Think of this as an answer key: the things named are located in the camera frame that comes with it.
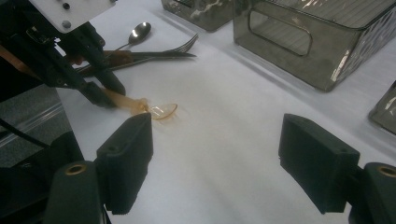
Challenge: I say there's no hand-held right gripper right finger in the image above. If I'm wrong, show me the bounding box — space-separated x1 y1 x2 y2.
277 113 361 215

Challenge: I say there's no knife with wooden handle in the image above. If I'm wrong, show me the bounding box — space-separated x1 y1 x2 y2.
66 50 198 68

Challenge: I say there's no white table cover sheet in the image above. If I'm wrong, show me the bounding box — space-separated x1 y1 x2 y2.
55 0 396 224

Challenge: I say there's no amber plastic spoon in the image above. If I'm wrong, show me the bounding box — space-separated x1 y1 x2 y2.
102 88 179 121

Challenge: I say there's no fork with wooden handle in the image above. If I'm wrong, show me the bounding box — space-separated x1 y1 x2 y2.
76 33 200 78

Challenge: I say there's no metal spoon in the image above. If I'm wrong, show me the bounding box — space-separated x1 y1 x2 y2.
113 21 152 52

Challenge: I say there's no smoky transparent plastic bin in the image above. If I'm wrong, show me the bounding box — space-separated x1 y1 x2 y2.
368 79 396 135
233 0 396 93
161 0 235 33

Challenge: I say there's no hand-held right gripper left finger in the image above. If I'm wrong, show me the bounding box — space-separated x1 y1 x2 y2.
94 112 154 216

